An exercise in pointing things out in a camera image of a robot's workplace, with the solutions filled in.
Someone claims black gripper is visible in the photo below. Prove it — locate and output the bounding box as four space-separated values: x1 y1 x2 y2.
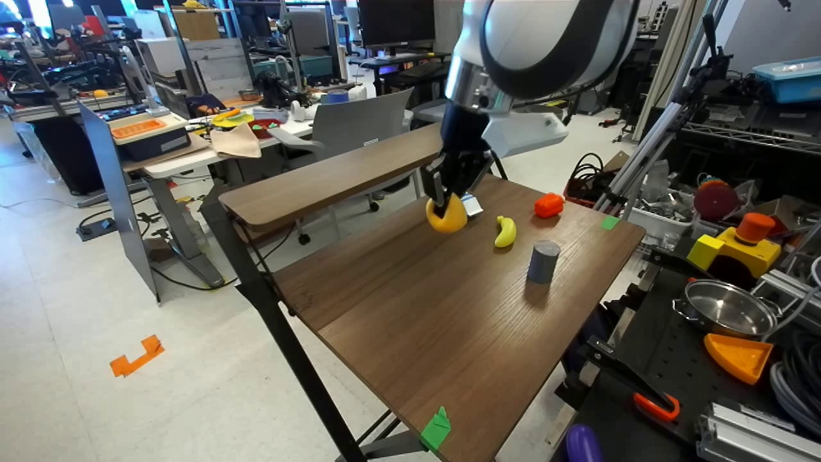
430 105 487 216

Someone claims yellow round plush toy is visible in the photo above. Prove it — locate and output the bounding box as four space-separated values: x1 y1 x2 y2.
426 194 466 234

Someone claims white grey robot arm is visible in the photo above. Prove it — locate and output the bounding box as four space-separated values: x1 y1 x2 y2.
424 0 641 219

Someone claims red tomato toy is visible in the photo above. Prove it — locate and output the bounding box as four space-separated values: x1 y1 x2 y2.
533 193 564 219

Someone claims yellow block toy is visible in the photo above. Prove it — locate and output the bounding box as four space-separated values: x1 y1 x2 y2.
687 228 781 277

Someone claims blue white milk carton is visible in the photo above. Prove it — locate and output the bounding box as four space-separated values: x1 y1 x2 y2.
461 194 483 219

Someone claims raised wooden shelf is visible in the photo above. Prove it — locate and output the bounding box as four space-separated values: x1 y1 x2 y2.
216 119 497 230

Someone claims yellow banana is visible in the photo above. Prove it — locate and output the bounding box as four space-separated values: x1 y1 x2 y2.
494 216 519 250

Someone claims grey blue cylinder cup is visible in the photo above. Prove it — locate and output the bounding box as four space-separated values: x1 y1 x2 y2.
525 242 560 284

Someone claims grey office chair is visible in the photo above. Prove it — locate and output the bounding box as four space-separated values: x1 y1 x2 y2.
314 89 410 156

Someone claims black basket bag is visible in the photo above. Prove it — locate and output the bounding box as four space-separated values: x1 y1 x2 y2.
564 151 604 209

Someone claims green tape right edge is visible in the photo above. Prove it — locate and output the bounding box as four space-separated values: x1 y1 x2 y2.
600 216 621 230

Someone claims black computer monitor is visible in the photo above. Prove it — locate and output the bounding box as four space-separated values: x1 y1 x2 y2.
360 0 434 47

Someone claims silver tripod pole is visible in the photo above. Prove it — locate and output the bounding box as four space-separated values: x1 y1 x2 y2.
600 103 687 209

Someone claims green tape front corner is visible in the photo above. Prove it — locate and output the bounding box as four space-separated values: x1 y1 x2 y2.
421 406 452 452

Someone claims dark red disc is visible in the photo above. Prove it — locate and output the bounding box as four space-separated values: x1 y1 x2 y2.
696 178 739 220

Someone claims purple round object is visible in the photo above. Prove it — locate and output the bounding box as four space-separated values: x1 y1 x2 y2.
564 423 606 462

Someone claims steel bowl pan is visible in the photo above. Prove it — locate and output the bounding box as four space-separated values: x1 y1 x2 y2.
670 279 777 338

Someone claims orange topped box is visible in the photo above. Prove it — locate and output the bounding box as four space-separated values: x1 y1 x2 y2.
111 112 189 161

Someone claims orange wedge block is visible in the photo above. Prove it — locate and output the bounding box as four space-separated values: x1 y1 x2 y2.
702 333 772 384

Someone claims grey leaning panel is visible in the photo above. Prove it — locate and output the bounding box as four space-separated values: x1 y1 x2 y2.
80 105 160 298

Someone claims blue plastic bin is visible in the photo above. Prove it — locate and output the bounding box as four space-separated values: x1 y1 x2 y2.
751 57 821 105

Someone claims orange handled clamp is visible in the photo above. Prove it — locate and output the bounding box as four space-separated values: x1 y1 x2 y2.
632 392 683 423

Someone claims orange bracket on floor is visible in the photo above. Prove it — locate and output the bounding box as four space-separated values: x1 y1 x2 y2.
111 333 164 378

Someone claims aluminium extrusion rail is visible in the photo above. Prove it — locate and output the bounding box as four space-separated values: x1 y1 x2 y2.
696 400 821 462

